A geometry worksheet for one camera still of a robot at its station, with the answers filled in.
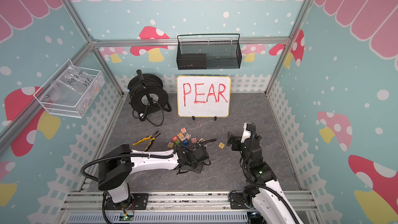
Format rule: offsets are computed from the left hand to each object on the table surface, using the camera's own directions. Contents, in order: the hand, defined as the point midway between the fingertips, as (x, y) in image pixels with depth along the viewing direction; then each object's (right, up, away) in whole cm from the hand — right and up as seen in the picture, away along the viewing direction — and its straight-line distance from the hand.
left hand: (197, 168), depth 84 cm
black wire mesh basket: (+7, +68, +12) cm, 69 cm away
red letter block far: (-10, +18, +16) cm, 26 cm away
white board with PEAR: (+6, +40, +16) cm, 44 cm away
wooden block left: (-16, +11, +8) cm, 21 cm away
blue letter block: (-8, +12, +11) cm, 18 cm away
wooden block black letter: (+2, +13, +11) cm, 17 cm away
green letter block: (-13, +12, +11) cm, 20 cm away
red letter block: (-14, +14, +11) cm, 23 cm away
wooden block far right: (+14, +10, +8) cm, 19 cm away
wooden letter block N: (-3, +13, +11) cm, 17 cm away
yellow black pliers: (-28, +14, +12) cm, 34 cm away
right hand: (+20, +20, -5) cm, 29 cm away
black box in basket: (-4, +60, +7) cm, 61 cm away
